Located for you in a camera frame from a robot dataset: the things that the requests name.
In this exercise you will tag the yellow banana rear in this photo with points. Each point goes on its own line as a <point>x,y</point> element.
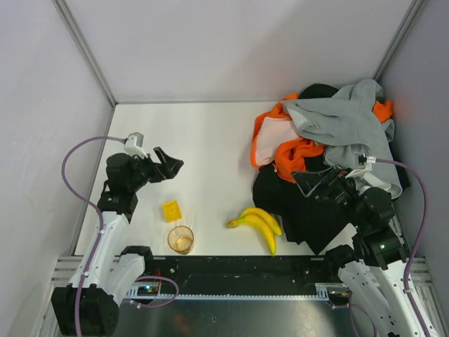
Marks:
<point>260,216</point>

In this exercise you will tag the yellow toy cube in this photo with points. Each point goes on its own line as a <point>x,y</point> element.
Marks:
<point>171,211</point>

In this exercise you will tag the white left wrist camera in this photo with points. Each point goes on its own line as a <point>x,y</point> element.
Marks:
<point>133,145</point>

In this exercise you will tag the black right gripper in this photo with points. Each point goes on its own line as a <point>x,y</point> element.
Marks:
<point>330,184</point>

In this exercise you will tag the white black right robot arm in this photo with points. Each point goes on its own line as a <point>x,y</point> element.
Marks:
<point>375,267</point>

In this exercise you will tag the orange zip jacket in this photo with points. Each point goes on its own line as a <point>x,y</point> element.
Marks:
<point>276,126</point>

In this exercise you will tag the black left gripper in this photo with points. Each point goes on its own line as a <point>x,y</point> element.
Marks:
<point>156,168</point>

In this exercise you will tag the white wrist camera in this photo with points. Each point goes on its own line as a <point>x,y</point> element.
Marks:
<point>133,145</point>
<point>363,159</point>

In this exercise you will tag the black cloth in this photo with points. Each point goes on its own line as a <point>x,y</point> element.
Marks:
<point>305,220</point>

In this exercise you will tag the amber transparent plastic cup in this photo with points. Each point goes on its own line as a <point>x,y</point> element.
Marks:
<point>181,239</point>

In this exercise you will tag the grey sweatshirt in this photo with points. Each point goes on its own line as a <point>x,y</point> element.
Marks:
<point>345,123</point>

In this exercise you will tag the orange drawstring shorts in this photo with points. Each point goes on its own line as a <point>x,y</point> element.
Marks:
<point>301,155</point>

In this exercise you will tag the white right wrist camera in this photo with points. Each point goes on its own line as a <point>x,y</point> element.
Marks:
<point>363,159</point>

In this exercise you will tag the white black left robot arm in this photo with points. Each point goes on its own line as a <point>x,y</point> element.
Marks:
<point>89,304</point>

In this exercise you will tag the grey slotted cable duct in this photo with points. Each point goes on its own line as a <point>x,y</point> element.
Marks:
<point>143,293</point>

